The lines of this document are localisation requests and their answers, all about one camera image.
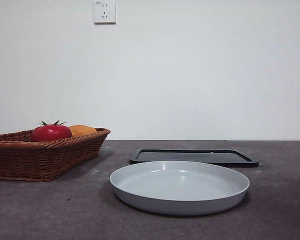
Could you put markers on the red tomato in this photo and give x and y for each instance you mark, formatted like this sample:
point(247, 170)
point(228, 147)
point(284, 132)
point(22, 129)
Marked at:
point(51, 132)

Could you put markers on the white wall socket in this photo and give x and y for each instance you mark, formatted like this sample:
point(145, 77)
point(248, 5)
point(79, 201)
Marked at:
point(105, 12)

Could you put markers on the grey round plate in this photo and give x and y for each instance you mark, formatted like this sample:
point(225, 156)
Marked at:
point(180, 185)

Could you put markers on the black rectangular tray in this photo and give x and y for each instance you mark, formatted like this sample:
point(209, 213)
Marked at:
point(215, 156)

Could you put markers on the orange bread roll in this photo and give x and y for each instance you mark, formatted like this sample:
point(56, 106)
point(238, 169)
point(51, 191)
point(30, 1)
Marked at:
point(82, 130)

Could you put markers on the brown wicker basket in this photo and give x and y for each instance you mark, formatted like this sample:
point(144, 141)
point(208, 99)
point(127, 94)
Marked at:
point(40, 160)

